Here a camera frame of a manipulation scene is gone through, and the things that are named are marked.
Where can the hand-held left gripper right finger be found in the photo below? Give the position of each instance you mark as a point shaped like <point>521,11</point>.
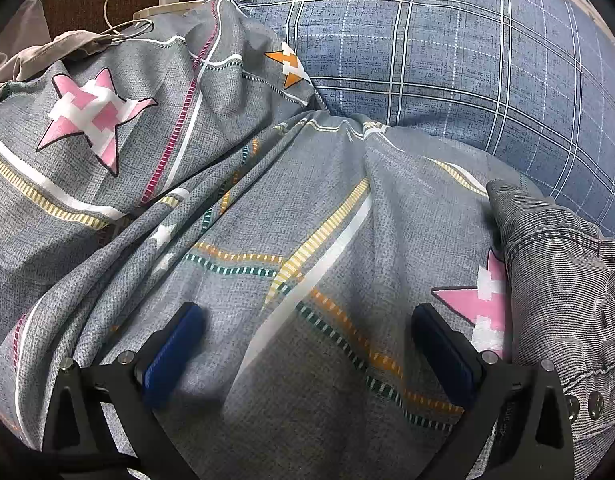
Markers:
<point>447,360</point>

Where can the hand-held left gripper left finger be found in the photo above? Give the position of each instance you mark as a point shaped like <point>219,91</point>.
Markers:
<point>172,355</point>

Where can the grey denim pants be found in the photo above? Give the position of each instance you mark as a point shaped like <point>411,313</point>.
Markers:
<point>562,285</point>

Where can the grey star-print bed sheet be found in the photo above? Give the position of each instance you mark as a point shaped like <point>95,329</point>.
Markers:
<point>287,210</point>

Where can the blue plaid pillow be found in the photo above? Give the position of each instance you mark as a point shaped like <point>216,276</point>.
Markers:
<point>462,60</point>

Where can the pinkish grey garment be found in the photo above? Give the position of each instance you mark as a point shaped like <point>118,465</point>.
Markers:
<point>32,60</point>

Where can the white power strip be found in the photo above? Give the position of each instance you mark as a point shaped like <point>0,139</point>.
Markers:
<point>172,8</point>

